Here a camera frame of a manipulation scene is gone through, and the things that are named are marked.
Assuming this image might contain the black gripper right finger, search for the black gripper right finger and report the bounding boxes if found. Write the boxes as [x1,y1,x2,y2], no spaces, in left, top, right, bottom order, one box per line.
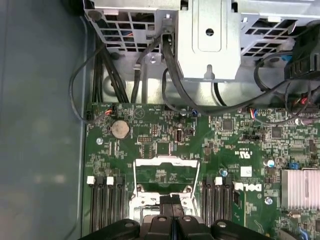
[173,193,267,240]

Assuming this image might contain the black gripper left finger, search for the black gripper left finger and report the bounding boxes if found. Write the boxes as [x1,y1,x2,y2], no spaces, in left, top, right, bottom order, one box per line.
[79,195,175,240]

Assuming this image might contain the CPU socket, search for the CPU socket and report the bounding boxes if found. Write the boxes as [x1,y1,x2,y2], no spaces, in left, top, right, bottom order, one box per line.
[128,189,202,226]

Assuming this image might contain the RAM slot black clips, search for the RAM slot black clips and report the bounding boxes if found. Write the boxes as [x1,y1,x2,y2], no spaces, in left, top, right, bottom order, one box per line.
[96,175,106,230]
[202,175,214,221]

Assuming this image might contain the RAM slot white clips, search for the RAM slot white clips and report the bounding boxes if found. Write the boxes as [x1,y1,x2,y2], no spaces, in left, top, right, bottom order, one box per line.
[213,176,224,222]
[105,176,116,226]
[86,175,97,233]

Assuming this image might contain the silver internal USB port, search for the silver internal USB port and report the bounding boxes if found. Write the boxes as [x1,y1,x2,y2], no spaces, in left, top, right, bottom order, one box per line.
[175,128,185,144]

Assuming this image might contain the green motherboard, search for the green motherboard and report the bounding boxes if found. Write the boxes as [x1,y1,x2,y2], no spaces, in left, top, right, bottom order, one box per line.
[83,101,320,240]

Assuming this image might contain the round coin battery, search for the round coin battery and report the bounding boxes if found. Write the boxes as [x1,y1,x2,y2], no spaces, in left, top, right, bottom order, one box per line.
[110,119,131,139]

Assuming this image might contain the silver chipset heatsink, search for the silver chipset heatsink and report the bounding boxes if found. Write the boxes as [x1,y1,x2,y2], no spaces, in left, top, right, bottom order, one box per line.
[280,168,320,210]

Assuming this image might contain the black open PC case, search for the black open PC case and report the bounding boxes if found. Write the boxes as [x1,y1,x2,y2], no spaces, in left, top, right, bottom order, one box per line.
[0,0,278,240]

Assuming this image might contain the silver metal drive cage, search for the silver metal drive cage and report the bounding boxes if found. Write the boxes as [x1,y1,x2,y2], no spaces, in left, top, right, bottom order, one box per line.
[83,0,320,83]

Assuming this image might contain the thin black cable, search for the thin black cable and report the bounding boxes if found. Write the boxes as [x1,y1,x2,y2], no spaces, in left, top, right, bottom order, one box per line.
[131,37,163,102]

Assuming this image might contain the black power cable bundle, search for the black power cable bundle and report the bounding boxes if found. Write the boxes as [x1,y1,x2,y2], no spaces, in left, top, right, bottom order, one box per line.
[92,44,131,104]

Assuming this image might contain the flat black data cable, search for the flat black data cable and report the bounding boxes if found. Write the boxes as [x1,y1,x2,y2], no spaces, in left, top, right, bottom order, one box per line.
[161,33,208,113]

